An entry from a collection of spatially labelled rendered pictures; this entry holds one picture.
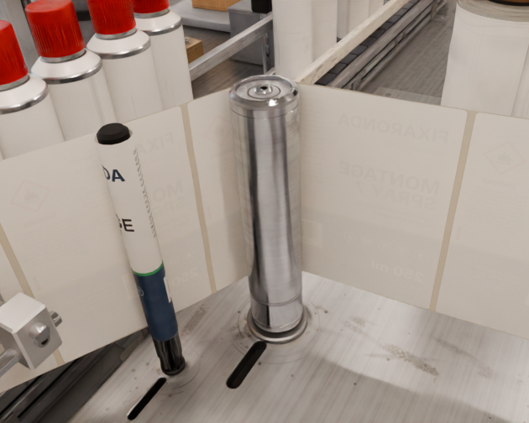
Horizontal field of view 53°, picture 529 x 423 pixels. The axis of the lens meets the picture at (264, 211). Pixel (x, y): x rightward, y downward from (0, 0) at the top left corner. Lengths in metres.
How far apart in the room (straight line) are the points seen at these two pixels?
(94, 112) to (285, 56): 0.35
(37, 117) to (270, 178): 0.18
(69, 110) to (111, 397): 0.21
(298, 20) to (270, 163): 0.43
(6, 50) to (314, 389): 0.30
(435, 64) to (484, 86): 0.52
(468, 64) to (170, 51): 0.25
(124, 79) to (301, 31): 0.31
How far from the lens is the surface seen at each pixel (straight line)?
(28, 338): 0.27
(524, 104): 0.45
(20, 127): 0.40
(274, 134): 0.28
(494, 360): 0.41
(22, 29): 0.57
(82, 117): 0.43
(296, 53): 0.72
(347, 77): 0.78
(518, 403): 0.39
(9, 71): 0.39
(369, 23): 0.87
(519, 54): 0.43
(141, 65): 0.46
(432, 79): 0.90
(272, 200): 0.31
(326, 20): 0.76
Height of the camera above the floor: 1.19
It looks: 38 degrees down
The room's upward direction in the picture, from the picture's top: 4 degrees counter-clockwise
